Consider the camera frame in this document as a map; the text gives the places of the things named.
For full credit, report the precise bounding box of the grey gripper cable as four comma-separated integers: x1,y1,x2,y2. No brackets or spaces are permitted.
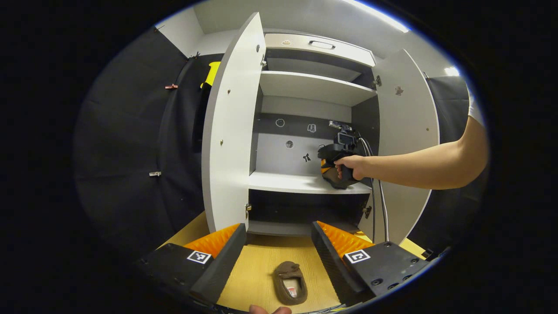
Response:
364,139,389,243
358,137,376,243

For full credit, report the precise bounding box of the black backdrop cloth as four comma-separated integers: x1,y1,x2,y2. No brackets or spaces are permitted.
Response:
73,27,482,262

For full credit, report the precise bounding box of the white shoe cabinet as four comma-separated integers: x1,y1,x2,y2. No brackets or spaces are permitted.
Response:
246,33,380,238

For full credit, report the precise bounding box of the white cabinet door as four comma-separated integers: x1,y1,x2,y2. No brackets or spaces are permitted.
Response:
201,12,267,234
357,49,440,245

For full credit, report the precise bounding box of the beige cabinet drawer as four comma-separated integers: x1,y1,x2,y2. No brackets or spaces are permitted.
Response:
264,33,376,67

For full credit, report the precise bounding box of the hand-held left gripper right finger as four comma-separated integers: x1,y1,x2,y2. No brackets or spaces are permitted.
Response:
311,220,430,307

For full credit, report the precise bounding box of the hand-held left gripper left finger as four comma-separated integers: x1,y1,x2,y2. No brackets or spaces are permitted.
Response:
139,223,248,306

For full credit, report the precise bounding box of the white shirt sleeve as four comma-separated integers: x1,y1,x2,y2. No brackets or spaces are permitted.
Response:
467,92,485,128

